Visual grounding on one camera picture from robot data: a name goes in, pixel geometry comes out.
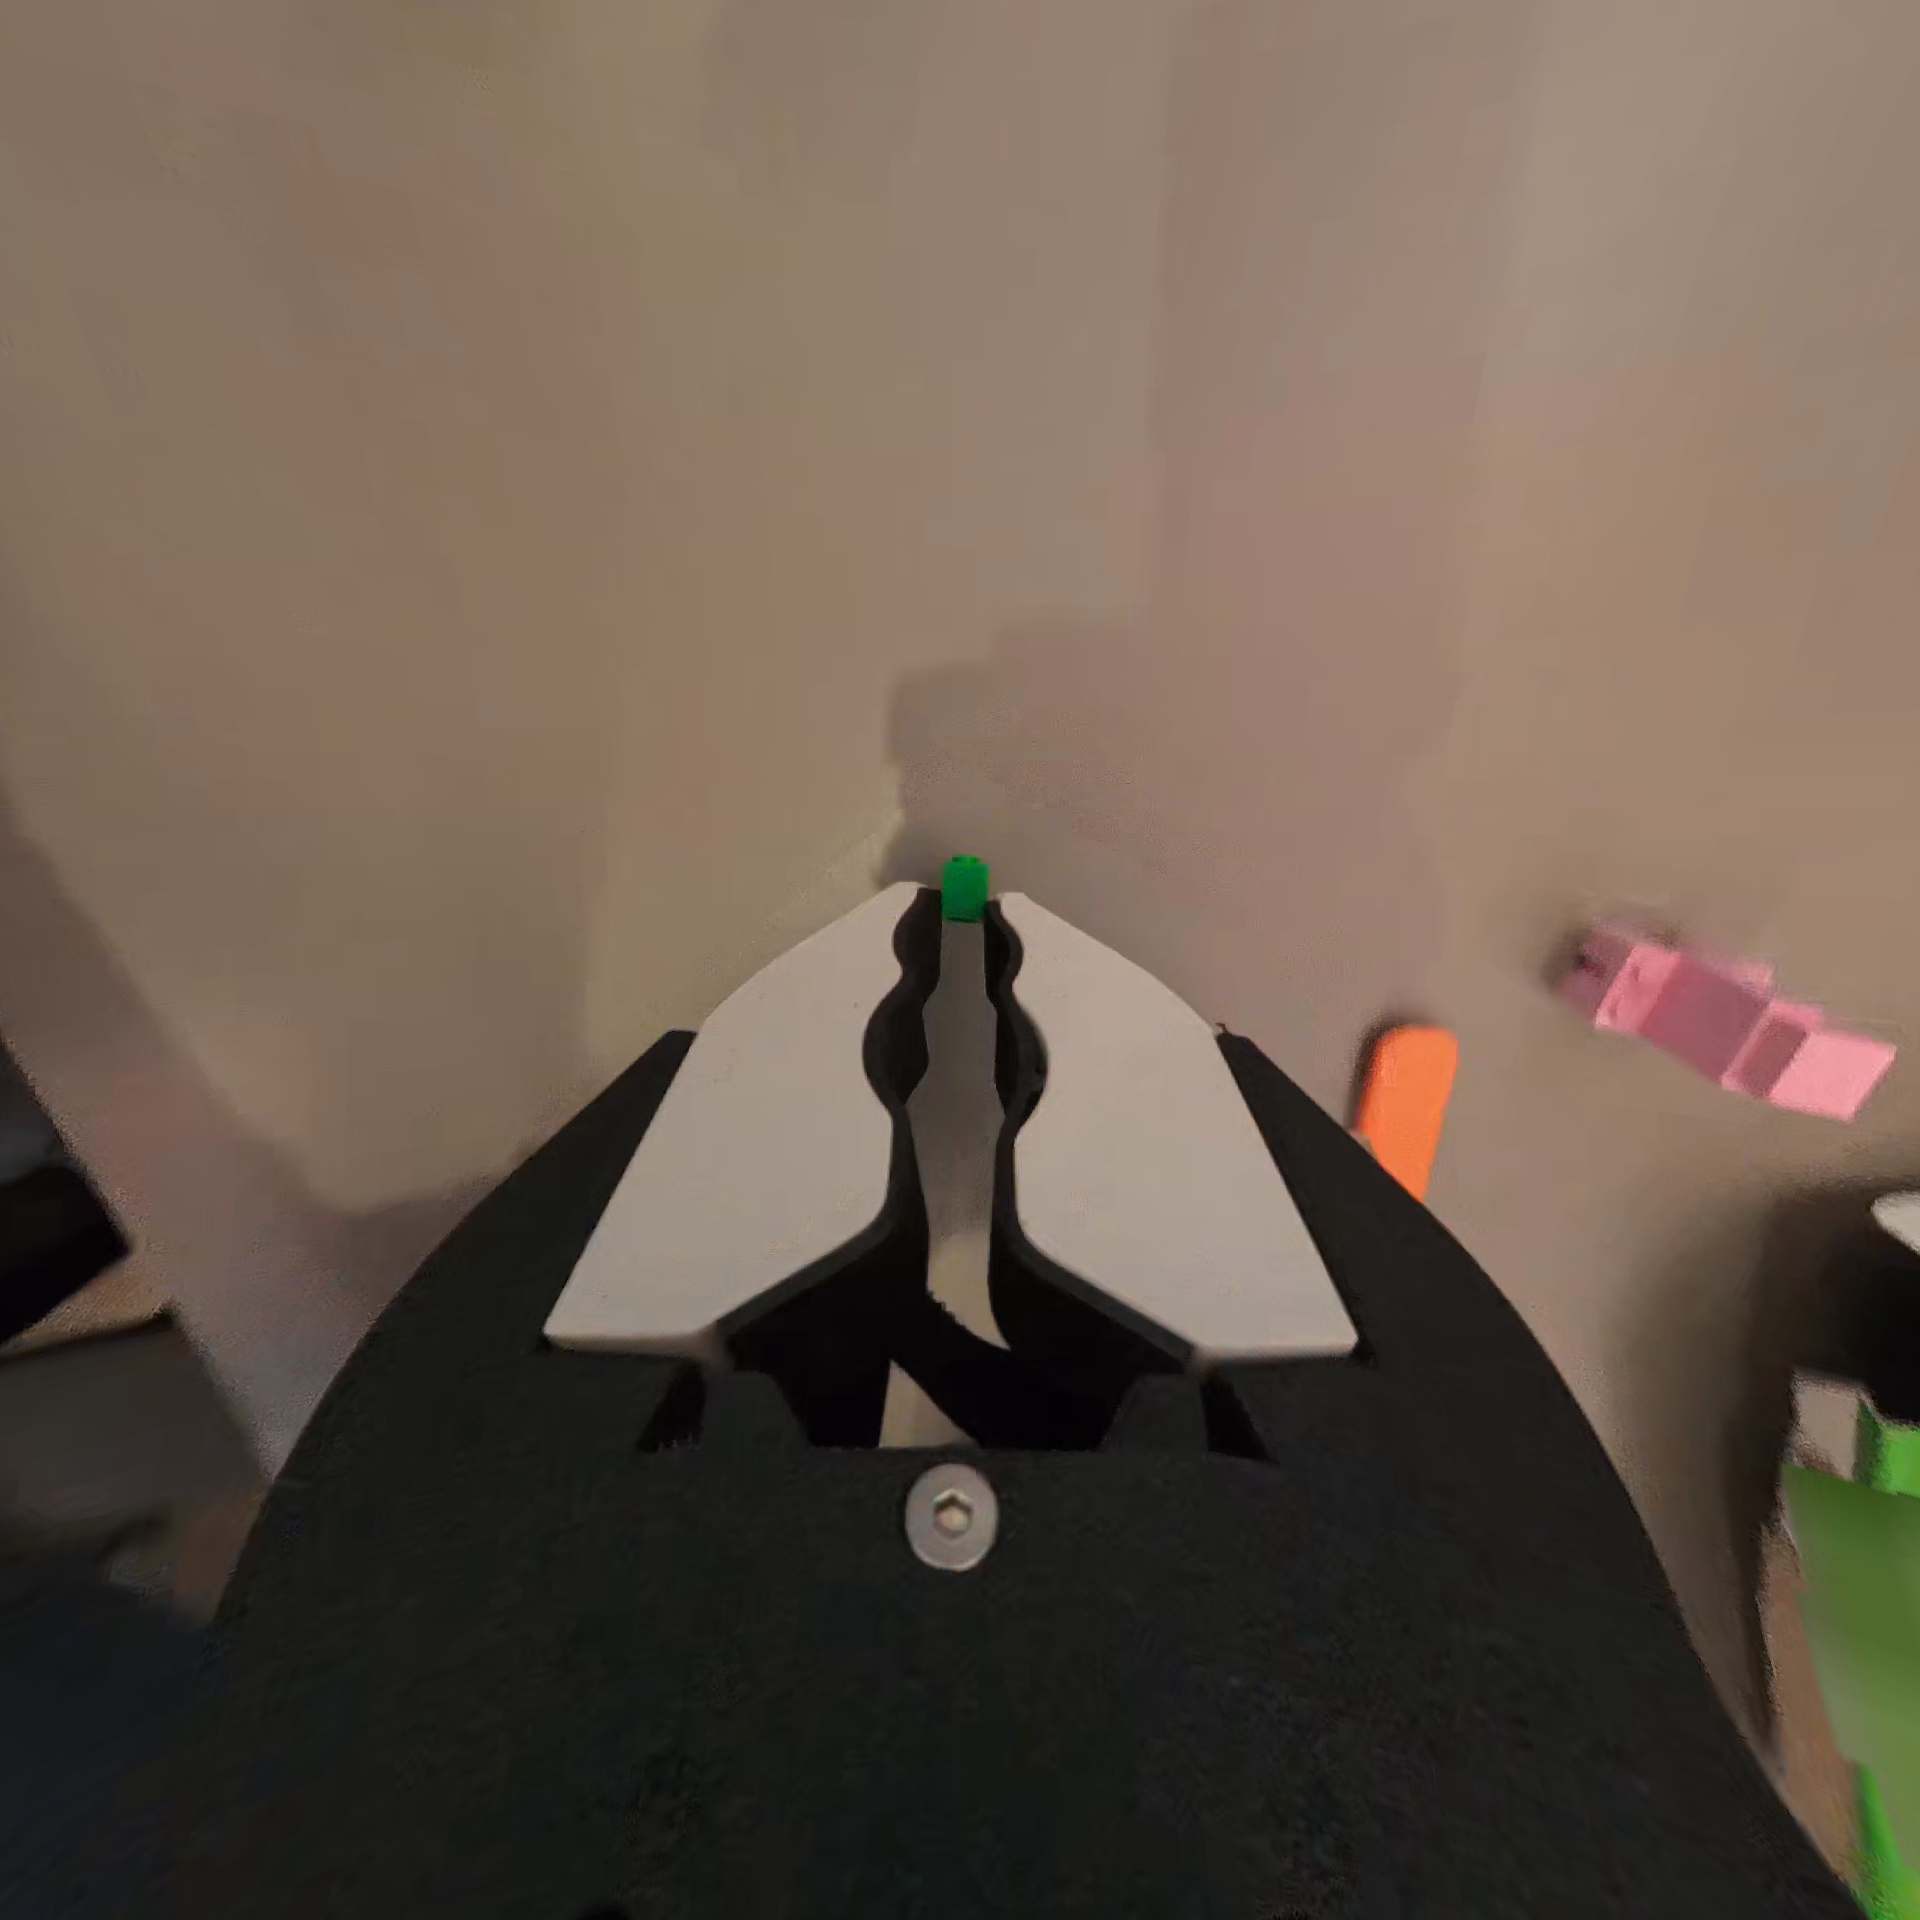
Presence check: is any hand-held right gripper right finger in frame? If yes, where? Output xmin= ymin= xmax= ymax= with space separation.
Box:
xmin=985 ymin=889 xmax=1360 ymax=1368

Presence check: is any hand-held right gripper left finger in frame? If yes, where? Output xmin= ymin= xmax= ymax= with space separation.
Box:
xmin=541 ymin=883 xmax=951 ymax=1368

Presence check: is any orange brick separator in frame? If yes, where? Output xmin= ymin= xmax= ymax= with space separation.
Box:
xmin=1349 ymin=1024 xmax=1462 ymax=1203

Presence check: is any pink brick pig figure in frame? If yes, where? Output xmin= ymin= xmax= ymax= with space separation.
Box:
xmin=1553 ymin=924 xmax=1899 ymax=1125

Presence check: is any white cardboard box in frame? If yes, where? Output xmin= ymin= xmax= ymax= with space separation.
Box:
xmin=1789 ymin=1368 xmax=1872 ymax=1489

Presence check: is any black object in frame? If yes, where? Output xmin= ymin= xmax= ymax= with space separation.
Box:
xmin=0 ymin=1033 xmax=138 ymax=1337

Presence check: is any green toy set box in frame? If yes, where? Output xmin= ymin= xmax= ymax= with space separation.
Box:
xmin=1780 ymin=1392 xmax=1920 ymax=1912

